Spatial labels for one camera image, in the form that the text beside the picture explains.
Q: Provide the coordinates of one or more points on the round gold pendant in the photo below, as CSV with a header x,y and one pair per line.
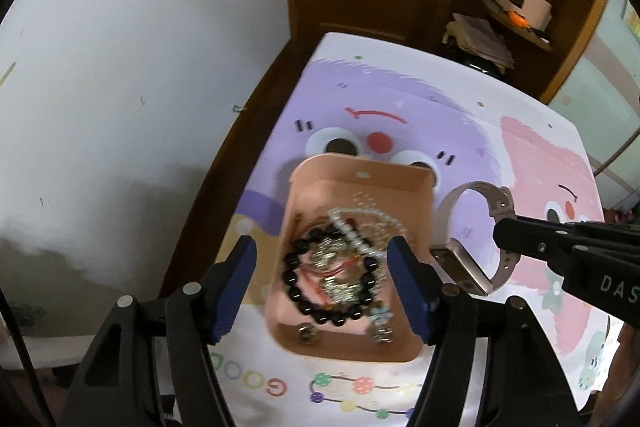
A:
x,y
303,335

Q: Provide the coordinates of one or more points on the folded beige cloths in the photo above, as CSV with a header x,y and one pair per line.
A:
x,y
480,39

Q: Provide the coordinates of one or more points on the small flower brooch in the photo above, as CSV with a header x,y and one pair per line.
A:
x,y
380,334

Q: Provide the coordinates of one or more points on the wooden shelf cabinet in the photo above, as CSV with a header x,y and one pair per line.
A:
x,y
575,7

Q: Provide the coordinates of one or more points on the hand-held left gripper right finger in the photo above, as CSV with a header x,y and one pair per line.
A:
x,y
407,292

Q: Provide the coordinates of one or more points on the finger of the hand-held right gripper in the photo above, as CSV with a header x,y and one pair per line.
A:
x,y
615,238
530,242

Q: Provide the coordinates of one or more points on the pink wrist watch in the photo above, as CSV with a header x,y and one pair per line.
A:
x,y
462,269

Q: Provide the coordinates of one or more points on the printed cartoon tablecloth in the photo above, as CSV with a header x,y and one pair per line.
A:
x,y
400,92

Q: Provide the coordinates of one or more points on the pink plastic tray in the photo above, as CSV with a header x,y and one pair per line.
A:
x,y
340,182

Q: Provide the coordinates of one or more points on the pale wardrobe sliding door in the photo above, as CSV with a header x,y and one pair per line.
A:
x,y
610,107

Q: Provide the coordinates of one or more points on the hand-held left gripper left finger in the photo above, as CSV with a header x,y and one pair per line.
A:
x,y
232,292

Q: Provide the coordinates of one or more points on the orange toy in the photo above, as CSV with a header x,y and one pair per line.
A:
x,y
517,18

